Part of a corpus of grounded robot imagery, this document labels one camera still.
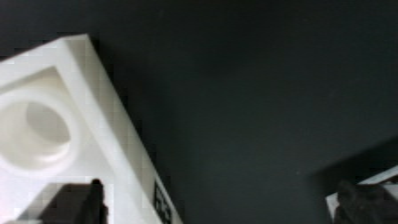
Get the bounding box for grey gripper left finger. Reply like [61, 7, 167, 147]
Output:
[39, 179, 109, 224]

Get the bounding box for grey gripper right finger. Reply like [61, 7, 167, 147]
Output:
[334, 181, 398, 224]

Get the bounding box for white square tabletop tray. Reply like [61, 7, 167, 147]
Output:
[0, 35, 183, 224]

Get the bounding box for white front barrier wall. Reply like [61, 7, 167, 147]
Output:
[325, 165, 398, 224]

